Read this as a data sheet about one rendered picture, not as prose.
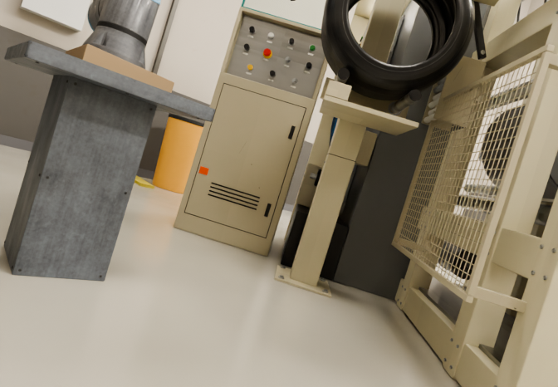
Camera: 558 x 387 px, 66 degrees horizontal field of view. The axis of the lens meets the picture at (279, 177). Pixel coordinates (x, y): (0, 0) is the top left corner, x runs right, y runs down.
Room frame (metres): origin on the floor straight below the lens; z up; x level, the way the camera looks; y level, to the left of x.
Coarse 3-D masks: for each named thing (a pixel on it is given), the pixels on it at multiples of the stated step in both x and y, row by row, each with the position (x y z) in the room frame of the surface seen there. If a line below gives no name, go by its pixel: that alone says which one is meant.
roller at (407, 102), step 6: (414, 90) 1.63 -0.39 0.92; (408, 96) 1.65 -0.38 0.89; (414, 96) 1.63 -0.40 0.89; (420, 96) 1.63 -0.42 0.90; (396, 102) 1.85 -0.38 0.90; (402, 102) 1.75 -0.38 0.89; (408, 102) 1.69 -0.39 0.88; (414, 102) 1.67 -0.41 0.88; (390, 108) 1.96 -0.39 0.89; (396, 108) 1.87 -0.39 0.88; (402, 108) 1.82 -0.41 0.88
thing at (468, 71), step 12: (468, 60) 1.92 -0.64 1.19; (456, 72) 1.92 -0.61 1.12; (468, 72) 1.92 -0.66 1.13; (480, 72) 1.92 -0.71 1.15; (444, 84) 1.92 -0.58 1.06; (456, 84) 1.92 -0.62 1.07; (468, 84) 1.92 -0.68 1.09; (432, 96) 2.11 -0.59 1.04; (444, 96) 1.92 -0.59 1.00; (432, 108) 2.11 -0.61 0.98; (444, 108) 1.92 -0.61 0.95; (456, 108) 1.92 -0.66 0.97; (468, 108) 1.92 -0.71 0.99; (444, 120) 1.92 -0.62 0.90; (456, 120) 1.92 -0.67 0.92
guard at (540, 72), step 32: (512, 64) 1.30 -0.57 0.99; (544, 64) 1.12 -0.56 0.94; (448, 96) 1.85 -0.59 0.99; (480, 96) 1.51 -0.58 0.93; (480, 128) 1.42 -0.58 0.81; (480, 160) 1.34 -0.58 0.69; (512, 160) 1.12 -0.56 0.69; (448, 224) 1.42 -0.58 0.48; (480, 256) 1.12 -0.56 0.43; (448, 288) 1.25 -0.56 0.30
